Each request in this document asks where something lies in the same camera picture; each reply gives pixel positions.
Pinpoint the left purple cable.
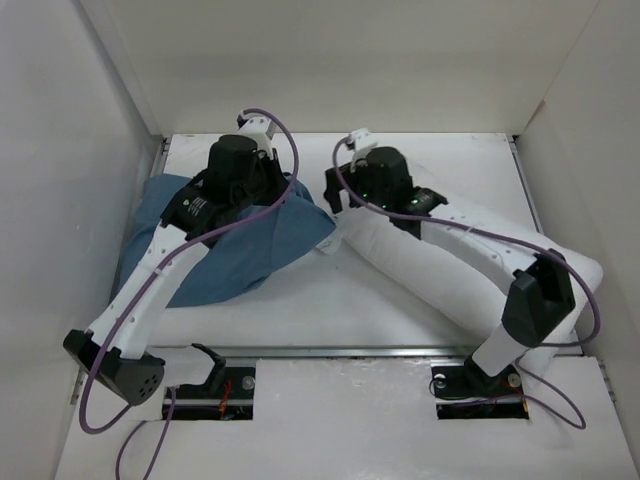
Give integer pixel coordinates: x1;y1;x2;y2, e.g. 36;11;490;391
79;107;300;480

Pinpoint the blue pillowcase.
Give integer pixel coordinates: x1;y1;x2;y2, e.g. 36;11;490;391
118;174;336;308

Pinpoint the white pillow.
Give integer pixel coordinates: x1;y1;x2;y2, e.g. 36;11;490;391
315;154;605;386

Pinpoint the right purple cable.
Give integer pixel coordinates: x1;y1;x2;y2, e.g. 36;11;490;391
333;137;601;431

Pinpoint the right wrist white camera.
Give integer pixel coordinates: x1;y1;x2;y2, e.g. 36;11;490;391
346;128;378;170

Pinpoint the aluminium rail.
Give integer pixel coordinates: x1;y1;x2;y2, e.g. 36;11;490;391
102;137;581;360

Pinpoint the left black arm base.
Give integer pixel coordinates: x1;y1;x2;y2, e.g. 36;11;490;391
171;357;256;421

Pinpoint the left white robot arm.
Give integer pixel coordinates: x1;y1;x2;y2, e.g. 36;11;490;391
63;133;289;406

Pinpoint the purple cable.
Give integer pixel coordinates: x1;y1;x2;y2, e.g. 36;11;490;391
79;107;300;480
333;137;601;431

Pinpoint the wrist white camera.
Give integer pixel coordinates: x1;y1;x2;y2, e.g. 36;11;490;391
237;113;276;152
346;128;378;170

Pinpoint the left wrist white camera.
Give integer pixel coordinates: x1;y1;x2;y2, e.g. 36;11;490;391
237;113;276;152

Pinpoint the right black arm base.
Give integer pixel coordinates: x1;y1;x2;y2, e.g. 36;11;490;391
429;359;529;420

